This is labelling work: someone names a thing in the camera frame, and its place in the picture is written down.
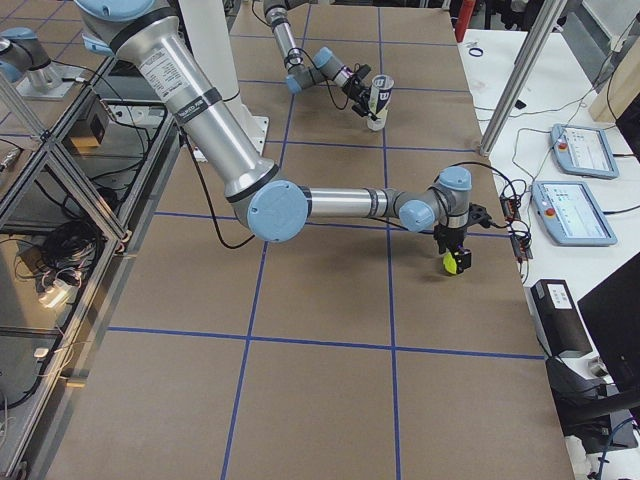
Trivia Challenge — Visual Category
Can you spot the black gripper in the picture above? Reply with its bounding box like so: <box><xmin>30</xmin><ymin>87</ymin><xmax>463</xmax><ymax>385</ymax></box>
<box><xmin>433</xmin><ymin>225</ymin><xmax>472</xmax><ymax>273</ymax></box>
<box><xmin>343</xmin><ymin>74</ymin><xmax>374</xmax><ymax>118</ymax></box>

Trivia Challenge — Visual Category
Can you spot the yellow tennis ball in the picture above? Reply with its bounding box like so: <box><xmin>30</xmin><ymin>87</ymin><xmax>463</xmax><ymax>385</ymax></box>
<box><xmin>442</xmin><ymin>251</ymin><xmax>458</xmax><ymax>275</ymax></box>

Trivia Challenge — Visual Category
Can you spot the Wilson tennis ball can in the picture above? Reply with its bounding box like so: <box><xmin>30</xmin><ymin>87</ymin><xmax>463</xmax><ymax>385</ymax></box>
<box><xmin>367</xmin><ymin>74</ymin><xmax>394</xmax><ymax>131</ymax></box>

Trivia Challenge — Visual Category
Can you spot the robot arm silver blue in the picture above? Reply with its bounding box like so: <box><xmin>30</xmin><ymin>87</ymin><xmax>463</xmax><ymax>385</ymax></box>
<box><xmin>77</xmin><ymin>1</ymin><xmax>472</xmax><ymax>274</ymax></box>
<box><xmin>263</xmin><ymin>0</ymin><xmax>379</xmax><ymax>120</ymax></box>

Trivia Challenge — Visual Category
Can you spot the small black electronics board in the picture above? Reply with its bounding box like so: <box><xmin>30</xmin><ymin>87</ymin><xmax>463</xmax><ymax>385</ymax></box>
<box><xmin>500</xmin><ymin>195</ymin><xmax>521</xmax><ymax>223</ymax></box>

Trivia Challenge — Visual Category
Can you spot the black box with label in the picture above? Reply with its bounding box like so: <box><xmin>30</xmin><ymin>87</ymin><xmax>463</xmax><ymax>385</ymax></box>
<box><xmin>530</xmin><ymin>279</ymin><xmax>593</xmax><ymax>358</ymax></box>

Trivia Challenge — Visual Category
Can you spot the black monitor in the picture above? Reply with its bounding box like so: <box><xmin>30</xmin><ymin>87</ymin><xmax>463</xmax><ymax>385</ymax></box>
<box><xmin>578</xmin><ymin>254</ymin><xmax>639</xmax><ymax>391</ymax></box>

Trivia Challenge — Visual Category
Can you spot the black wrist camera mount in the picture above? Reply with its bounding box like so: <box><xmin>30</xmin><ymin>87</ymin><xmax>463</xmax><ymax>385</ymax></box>
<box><xmin>354</xmin><ymin>64</ymin><xmax>371</xmax><ymax>81</ymax></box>
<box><xmin>466</xmin><ymin>203</ymin><xmax>493</xmax><ymax>229</ymax></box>

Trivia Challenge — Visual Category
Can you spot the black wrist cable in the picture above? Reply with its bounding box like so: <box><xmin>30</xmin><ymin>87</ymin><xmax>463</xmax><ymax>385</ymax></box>
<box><xmin>189</xmin><ymin>144</ymin><xmax>521</xmax><ymax>250</ymax></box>
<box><xmin>279</xmin><ymin>44</ymin><xmax>366</xmax><ymax>112</ymax></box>

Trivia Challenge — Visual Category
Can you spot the teach pendant farther from post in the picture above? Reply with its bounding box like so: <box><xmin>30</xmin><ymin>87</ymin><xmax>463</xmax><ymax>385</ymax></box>
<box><xmin>531</xmin><ymin>181</ymin><xmax>617</xmax><ymax>247</ymax></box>

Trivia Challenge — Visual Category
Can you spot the teach pendant near post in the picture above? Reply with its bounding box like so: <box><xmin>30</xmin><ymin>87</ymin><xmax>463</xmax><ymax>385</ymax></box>
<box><xmin>550</xmin><ymin>124</ymin><xmax>619</xmax><ymax>180</ymax></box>

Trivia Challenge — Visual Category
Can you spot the white pedestal column base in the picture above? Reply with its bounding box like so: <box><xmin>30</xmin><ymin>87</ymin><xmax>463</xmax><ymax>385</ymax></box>
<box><xmin>177</xmin><ymin>0</ymin><xmax>269</xmax><ymax>165</ymax></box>

